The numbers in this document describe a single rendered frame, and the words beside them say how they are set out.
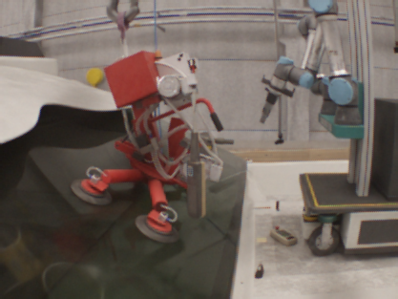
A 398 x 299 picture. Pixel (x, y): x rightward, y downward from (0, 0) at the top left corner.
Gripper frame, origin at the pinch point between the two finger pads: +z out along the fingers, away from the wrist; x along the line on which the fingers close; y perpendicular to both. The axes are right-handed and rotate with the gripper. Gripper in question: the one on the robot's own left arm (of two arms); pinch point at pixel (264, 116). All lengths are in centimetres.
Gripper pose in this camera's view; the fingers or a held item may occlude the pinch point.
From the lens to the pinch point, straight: 179.4
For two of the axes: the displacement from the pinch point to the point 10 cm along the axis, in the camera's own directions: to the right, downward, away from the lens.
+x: -3.4, 2.9, -9.0
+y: -8.9, -4.2, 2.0
